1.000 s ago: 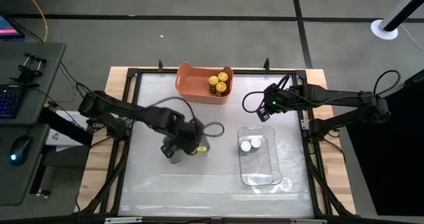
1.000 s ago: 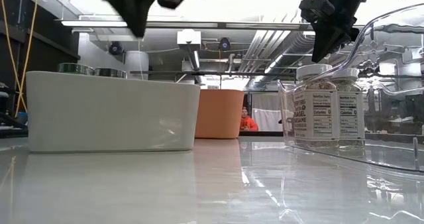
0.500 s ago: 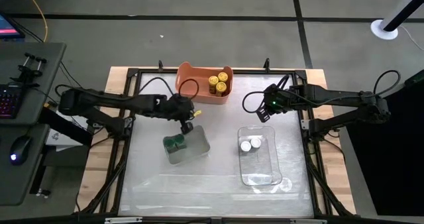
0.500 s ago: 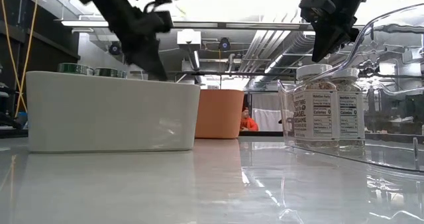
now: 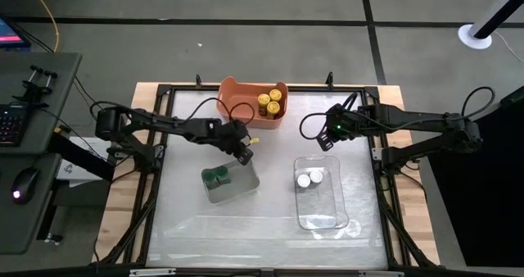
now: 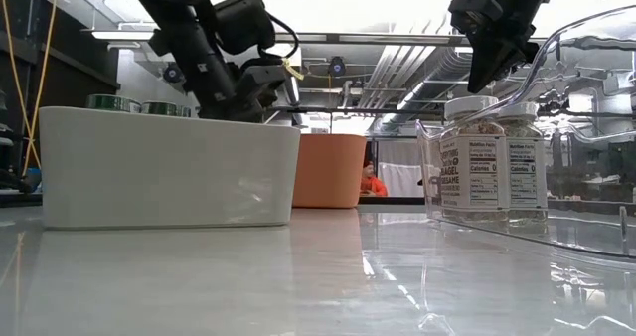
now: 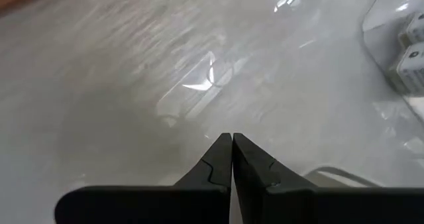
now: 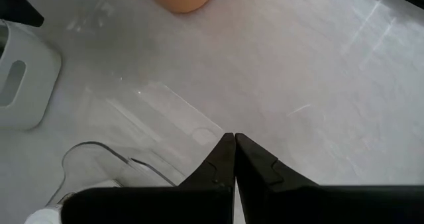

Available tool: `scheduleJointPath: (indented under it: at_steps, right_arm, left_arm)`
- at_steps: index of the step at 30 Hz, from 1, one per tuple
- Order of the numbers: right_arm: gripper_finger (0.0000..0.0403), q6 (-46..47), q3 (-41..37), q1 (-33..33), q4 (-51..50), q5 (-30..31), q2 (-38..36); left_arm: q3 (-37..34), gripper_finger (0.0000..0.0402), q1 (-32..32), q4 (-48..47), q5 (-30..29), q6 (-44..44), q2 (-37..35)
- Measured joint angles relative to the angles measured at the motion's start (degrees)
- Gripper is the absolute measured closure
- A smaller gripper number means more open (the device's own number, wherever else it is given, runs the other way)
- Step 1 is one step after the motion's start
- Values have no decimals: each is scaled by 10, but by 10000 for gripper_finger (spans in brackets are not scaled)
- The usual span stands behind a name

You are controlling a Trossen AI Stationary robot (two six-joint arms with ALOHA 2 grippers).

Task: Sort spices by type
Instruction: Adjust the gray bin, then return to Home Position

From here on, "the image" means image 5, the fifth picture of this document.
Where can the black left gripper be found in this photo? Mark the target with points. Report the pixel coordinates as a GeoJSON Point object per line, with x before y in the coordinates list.
{"type": "Point", "coordinates": [231, 133]}

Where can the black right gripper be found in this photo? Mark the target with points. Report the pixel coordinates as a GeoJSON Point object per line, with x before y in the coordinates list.
{"type": "Point", "coordinates": [346, 121]}

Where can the green-lid spice jar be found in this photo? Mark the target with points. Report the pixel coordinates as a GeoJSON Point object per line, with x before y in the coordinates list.
{"type": "Point", "coordinates": [222, 173]}
{"type": "Point", "coordinates": [210, 176]}

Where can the white-lid spice jar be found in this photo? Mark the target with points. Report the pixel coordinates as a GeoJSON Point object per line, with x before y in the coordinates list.
{"type": "Point", "coordinates": [304, 181]}
{"type": "Point", "coordinates": [316, 176]}

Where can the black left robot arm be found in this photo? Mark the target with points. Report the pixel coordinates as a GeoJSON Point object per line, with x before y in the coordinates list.
{"type": "Point", "coordinates": [163, 123]}

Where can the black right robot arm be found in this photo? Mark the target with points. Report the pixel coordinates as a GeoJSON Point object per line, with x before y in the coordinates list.
{"type": "Point", "coordinates": [430, 125]}

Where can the white plastic bin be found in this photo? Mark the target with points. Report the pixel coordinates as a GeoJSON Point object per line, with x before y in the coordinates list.
{"type": "Point", "coordinates": [241, 184]}

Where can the orange plastic bin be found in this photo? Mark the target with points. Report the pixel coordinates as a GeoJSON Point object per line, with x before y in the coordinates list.
{"type": "Point", "coordinates": [237, 105]}

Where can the clear plastic bin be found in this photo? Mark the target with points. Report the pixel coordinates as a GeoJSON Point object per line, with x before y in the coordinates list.
{"type": "Point", "coordinates": [319, 207]}

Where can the black floor mat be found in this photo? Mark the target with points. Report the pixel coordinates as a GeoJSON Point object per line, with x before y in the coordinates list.
{"type": "Point", "coordinates": [483, 211]}

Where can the white paper sheet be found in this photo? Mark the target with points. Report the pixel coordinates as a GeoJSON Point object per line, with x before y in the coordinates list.
{"type": "Point", "coordinates": [71, 170]}

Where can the pole with white base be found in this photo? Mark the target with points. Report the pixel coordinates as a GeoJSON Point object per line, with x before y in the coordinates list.
{"type": "Point", "coordinates": [475, 37]}

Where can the black clamp stand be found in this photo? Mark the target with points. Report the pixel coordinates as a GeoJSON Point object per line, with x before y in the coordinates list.
{"type": "Point", "coordinates": [37, 86]}

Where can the black computer mouse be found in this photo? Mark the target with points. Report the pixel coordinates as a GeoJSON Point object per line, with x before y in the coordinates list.
{"type": "Point", "coordinates": [24, 184]}

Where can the grey desk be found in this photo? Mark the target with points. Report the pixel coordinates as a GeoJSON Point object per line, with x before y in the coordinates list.
{"type": "Point", "coordinates": [24, 228]}

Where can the backlit black keyboard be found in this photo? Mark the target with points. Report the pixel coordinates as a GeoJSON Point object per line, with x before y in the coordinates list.
{"type": "Point", "coordinates": [12, 123]}

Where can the laptop screen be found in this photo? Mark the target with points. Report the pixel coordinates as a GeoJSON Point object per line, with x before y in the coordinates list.
{"type": "Point", "coordinates": [12, 33]}

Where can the black metal table frame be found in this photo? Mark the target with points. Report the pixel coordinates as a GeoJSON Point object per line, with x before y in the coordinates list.
{"type": "Point", "coordinates": [161, 90]}

